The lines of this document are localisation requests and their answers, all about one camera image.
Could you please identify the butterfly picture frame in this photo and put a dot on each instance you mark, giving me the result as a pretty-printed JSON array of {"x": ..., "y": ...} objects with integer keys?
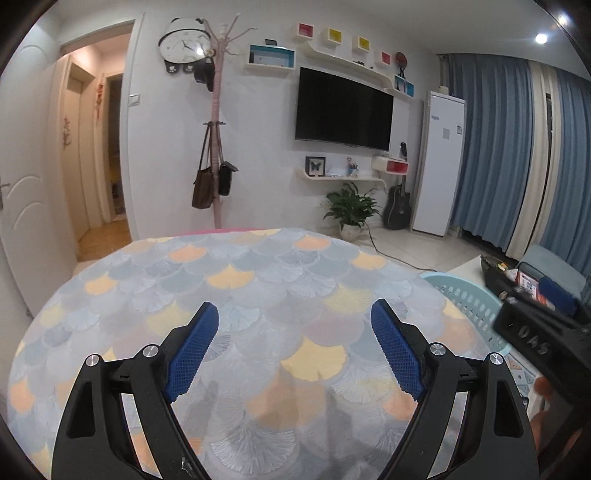
[{"x": 314, "y": 166}]

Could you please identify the green potted plant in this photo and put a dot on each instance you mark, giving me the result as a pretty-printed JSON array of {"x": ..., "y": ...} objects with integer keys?
[{"x": 349, "y": 207}]

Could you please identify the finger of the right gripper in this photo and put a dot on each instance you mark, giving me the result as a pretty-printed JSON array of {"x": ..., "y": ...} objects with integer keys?
[{"x": 561, "y": 299}]

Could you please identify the orange box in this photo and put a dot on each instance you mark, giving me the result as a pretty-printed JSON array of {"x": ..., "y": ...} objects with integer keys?
[{"x": 531, "y": 286}]

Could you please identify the scallop pattern tablecloth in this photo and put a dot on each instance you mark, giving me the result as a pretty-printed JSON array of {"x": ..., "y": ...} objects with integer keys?
[{"x": 294, "y": 385}]

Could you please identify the right hand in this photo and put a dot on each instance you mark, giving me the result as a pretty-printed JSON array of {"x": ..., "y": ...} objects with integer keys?
[{"x": 541, "y": 395}]

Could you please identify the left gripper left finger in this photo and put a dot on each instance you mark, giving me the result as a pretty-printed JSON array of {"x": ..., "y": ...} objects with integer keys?
[{"x": 94, "y": 439}]

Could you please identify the light blue laundry basket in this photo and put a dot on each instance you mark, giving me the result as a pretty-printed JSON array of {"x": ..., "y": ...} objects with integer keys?
[{"x": 478, "y": 304}]

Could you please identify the black television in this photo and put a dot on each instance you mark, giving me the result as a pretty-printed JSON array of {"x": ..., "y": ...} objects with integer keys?
[{"x": 334, "y": 109}]

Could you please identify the white door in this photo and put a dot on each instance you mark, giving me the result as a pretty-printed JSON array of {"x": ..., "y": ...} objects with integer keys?
[{"x": 35, "y": 231}]

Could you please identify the dark bowl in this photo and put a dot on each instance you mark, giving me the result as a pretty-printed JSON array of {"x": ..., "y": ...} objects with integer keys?
[{"x": 498, "y": 276}]

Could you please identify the white wall shelf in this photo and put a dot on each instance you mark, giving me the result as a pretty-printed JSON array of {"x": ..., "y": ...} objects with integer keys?
[{"x": 379, "y": 182}]

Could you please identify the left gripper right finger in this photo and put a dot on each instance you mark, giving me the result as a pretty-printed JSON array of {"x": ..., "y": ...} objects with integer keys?
[{"x": 470, "y": 421}]

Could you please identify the panda wall clock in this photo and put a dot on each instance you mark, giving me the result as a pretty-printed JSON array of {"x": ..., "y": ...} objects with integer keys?
[{"x": 185, "y": 42}]

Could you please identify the white refrigerator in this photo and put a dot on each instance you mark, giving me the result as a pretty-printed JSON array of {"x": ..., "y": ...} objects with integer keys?
[{"x": 440, "y": 163}]

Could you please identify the black small bag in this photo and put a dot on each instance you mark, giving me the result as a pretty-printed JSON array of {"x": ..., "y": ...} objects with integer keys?
[{"x": 225, "y": 171}]

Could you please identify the brown handbag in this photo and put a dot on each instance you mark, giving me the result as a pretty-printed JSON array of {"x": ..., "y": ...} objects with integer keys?
[{"x": 203, "y": 185}]

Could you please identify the black guitar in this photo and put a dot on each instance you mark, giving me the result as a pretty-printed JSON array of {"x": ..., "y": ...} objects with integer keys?
[{"x": 397, "y": 213}]

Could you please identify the blue curtain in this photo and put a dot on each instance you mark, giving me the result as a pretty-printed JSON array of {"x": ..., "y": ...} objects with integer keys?
[{"x": 525, "y": 177}]

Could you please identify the pink coat rack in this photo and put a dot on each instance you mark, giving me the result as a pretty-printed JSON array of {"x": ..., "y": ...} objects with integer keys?
[{"x": 220, "y": 43}]

